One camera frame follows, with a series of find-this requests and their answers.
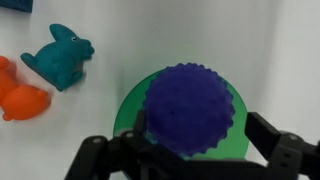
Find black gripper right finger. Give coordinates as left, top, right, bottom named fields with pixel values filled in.
left=244, top=111, right=320, bottom=180

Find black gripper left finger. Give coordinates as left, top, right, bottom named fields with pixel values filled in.
left=64, top=109, right=188, bottom=180

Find purple spiky ball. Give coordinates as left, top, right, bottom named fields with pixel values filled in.
left=142, top=62, right=236, bottom=158

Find green plastic bowl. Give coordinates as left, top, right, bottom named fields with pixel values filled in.
left=112, top=69, right=251, bottom=162

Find orange rubber toy animal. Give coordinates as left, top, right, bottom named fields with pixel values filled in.
left=0, top=55, right=52, bottom=122

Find teal rubber toy squirrel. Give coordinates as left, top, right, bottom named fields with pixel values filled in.
left=20, top=23, right=96, bottom=93

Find dark blue soft cube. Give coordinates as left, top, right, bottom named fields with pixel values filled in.
left=0, top=0, right=35, bottom=14

